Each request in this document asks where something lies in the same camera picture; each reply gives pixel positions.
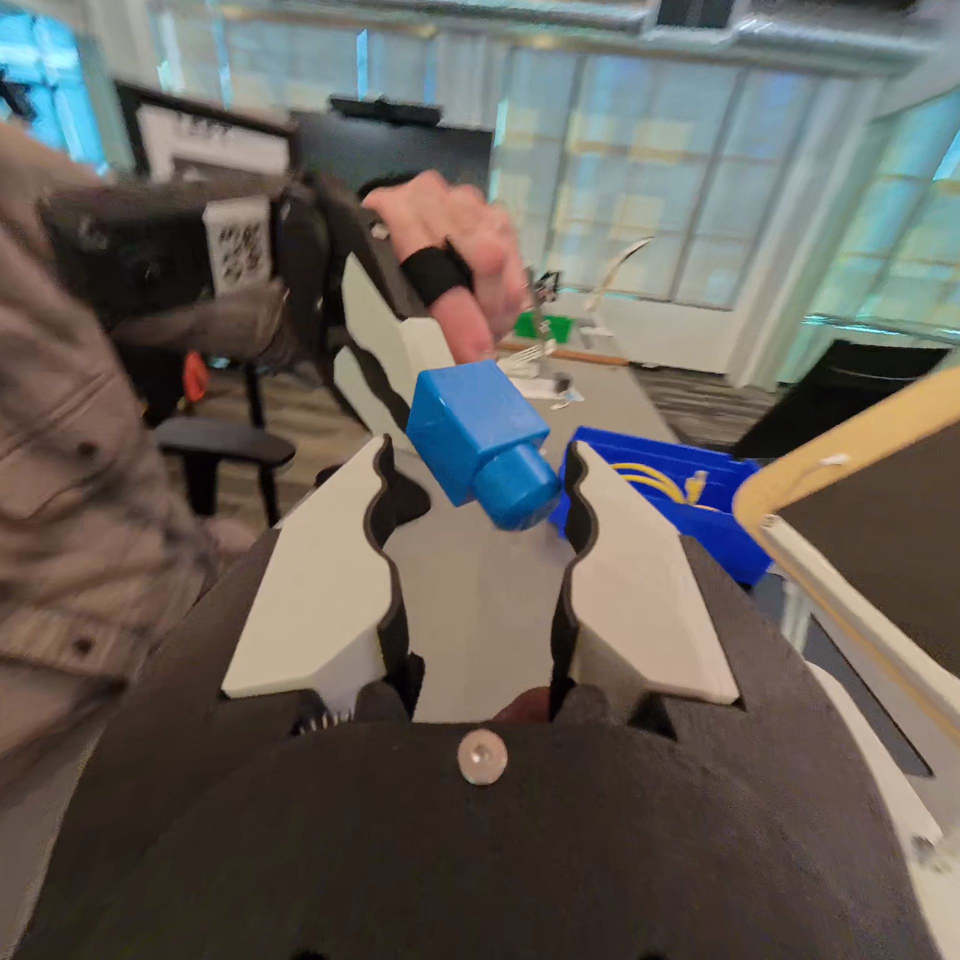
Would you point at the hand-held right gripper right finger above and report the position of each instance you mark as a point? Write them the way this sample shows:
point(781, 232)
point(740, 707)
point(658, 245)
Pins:
point(653, 608)

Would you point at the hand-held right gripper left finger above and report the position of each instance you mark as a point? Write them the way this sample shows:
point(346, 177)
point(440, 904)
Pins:
point(308, 600)

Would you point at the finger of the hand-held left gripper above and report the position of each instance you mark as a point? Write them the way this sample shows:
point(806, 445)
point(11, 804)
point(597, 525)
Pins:
point(393, 353)
point(368, 393)

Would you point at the blue plastic bin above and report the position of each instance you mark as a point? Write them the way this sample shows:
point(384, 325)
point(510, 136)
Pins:
point(675, 495)

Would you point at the blue single-stud plastic block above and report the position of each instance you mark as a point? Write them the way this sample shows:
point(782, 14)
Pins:
point(480, 435)

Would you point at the person's left forearm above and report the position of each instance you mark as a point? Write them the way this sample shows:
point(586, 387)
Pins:
point(195, 330)

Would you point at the person's left hand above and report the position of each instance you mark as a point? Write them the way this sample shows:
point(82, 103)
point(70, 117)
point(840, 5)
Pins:
point(480, 240)

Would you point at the framed tag poster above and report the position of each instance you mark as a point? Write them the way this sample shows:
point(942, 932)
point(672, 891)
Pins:
point(210, 143)

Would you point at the yellow item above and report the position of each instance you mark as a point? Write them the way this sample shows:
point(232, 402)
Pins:
point(660, 480)

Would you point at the orange traffic cone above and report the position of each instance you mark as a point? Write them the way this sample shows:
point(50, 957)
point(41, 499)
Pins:
point(195, 378)

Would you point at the black video bar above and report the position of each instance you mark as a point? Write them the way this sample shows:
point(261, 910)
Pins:
point(383, 110)

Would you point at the black mesh chair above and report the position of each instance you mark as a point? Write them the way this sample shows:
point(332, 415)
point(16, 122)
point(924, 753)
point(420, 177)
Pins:
point(840, 398)

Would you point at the black wall screen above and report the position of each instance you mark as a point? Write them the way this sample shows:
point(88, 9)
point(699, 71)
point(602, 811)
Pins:
point(390, 150)

